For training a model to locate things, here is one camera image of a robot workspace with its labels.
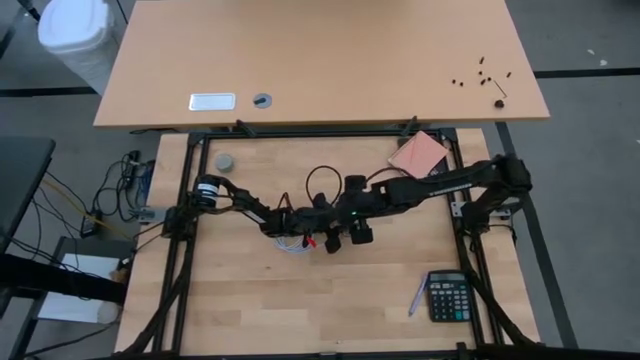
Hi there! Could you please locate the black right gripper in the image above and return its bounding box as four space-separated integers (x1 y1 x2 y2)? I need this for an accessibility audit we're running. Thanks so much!
324 187 390 255

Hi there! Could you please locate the lavender pen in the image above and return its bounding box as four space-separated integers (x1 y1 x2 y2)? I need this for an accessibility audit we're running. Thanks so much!
407 273 430 318

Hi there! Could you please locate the small grey patterned bowl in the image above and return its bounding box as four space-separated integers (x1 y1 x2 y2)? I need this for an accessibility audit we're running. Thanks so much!
214 152 236 174

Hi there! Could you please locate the pink paper pad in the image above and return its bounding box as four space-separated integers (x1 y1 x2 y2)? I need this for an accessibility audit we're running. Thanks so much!
387 130 450 180

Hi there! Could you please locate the black desk clamp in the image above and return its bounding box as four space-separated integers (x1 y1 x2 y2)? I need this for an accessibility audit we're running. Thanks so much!
233 118 258 138
398 115 420 138

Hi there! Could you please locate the black Outsiders book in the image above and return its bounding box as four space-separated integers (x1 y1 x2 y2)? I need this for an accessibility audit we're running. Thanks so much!
424 155 452 177

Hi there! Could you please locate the black desk calculator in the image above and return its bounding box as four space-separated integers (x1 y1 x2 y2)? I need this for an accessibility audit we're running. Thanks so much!
426 269 474 324

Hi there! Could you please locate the silver rectangular desk plate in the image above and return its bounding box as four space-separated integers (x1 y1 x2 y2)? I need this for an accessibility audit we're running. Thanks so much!
187 92 237 112

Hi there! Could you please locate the tan wooden desk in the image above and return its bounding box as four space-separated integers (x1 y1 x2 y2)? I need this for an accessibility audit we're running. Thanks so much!
92 0 552 132

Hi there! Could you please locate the black power adapter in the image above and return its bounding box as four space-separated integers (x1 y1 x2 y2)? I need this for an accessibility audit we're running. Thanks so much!
79 213 100 240

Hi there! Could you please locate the clear plastic cup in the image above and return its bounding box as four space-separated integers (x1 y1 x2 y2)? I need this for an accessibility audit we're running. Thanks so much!
96 301 123 326

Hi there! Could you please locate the white sheet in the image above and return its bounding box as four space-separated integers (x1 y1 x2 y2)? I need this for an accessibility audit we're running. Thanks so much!
37 252 124 325

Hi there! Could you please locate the black support bar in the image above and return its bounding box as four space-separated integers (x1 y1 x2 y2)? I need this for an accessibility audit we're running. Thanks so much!
0 251 128 305

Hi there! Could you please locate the black side table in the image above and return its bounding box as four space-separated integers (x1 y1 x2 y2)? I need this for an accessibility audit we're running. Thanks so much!
0 137 57 257

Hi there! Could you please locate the white lidded bin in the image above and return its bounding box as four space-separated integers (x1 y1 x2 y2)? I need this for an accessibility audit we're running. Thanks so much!
36 0 123 97

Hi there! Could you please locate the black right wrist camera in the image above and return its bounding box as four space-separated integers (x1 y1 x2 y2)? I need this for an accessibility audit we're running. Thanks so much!
344 174 368 195

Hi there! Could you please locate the thin dark camera cable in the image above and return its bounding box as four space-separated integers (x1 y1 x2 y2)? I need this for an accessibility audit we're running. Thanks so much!
305 164 345 208

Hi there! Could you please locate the black aluminium table frame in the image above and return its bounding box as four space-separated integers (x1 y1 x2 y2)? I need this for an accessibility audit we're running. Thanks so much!
112 126 640 360

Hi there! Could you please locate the silver mounting bracket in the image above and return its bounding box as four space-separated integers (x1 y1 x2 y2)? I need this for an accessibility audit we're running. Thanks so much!
130 205 169 225
449 199 514 220

